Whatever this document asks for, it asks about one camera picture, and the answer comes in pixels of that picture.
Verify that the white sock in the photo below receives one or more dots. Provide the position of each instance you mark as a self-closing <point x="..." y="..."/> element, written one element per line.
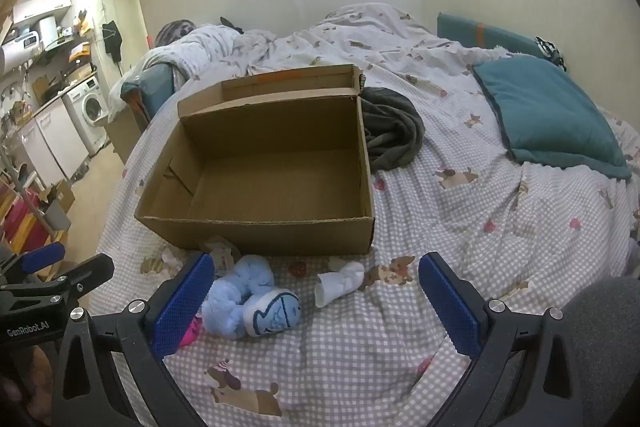
<point x="340" y="282"/>

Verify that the dog print checkered blanket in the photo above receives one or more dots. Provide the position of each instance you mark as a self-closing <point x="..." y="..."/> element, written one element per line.
<point x="475" y="217"/>

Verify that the black and white patterned item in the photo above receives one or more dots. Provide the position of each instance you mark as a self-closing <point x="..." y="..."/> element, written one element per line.
<point x="550" y="52"/>

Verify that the white wall appliance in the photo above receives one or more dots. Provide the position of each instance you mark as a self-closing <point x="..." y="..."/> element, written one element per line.
<point x="20" y="49"/>

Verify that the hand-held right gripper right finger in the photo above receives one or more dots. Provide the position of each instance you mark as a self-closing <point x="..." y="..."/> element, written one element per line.
<point x="450" y="307"/>

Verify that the teal pillow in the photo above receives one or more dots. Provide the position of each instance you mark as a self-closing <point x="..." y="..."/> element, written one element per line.
<point x="550" y="112"/>

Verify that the teal and orange cushion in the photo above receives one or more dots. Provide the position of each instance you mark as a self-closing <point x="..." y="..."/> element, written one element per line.
<point x="150" y="87"/>

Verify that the white floor cabinet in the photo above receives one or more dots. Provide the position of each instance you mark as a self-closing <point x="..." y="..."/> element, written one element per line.
<point x="52" y="142"/>

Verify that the red storage crates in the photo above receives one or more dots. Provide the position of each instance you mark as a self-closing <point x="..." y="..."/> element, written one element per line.
<point x="22" y="222"/>

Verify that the black hanging garment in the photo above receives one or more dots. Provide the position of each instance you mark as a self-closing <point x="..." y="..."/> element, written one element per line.
<point x="112" y="39"/>

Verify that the white upper cabinet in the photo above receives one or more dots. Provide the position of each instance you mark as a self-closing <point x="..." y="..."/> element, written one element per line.
<point x="42" y="7"/>

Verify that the white washing machine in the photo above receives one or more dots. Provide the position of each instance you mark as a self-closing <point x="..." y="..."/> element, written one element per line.
<point x="90" y="112"/>

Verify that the pink fuzzy ball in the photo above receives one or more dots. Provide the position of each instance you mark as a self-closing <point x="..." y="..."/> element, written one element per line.
<point x="192" y="332"/>

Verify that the brown box beside bed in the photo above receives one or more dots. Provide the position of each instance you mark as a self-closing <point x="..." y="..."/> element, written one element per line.
<point x="125" y="139"/>

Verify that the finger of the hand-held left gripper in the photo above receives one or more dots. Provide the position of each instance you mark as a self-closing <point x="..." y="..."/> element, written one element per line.
<point x="45" y="254"/>
<point x="87" y="274"/>

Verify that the dark grey cloth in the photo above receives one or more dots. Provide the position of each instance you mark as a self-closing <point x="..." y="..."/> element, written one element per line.
<point x="390" y="132"/>

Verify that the grey fuzzy cloth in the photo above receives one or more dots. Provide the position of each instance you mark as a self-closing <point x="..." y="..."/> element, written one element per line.
<point x="607" y="347"/>

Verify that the light blue plush toy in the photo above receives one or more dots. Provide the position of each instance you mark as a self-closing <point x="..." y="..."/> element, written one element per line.
<point x="235" y="292"/>

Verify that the grey bin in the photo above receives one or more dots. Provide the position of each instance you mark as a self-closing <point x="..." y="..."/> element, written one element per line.
<point x="57" y="217"/>

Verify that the grey patterned pillow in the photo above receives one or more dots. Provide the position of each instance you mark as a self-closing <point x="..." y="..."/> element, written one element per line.
<point x="172" y="32"/>

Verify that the small cardboard box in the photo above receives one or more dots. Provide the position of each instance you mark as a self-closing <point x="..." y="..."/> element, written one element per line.
<point x="62" y="194"/>

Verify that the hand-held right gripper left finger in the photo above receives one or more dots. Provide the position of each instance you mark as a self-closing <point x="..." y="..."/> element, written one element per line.
<point x="181" y="307"/>

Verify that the teal bolster with orange band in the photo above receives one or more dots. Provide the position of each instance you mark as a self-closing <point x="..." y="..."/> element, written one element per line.
<point x="475" y="29"/>

